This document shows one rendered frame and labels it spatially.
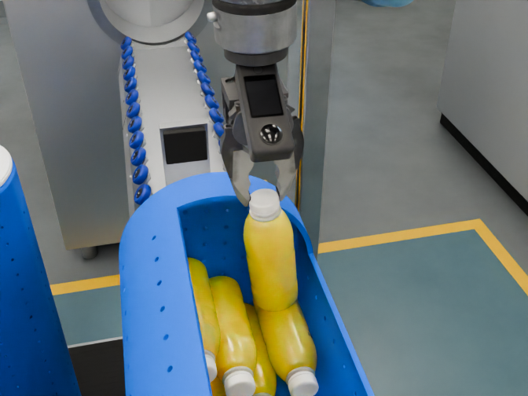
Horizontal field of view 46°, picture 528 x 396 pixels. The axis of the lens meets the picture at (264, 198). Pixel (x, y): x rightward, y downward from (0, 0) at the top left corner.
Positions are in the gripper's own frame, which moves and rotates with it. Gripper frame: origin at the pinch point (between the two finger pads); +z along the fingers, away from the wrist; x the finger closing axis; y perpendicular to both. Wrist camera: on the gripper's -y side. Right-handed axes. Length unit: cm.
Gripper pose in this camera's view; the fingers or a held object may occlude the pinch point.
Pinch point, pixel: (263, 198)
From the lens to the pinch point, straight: 78.4
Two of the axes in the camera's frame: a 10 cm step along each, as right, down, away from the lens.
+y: -2.2, -5.8, 7.8
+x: -9.8, 1.5, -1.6
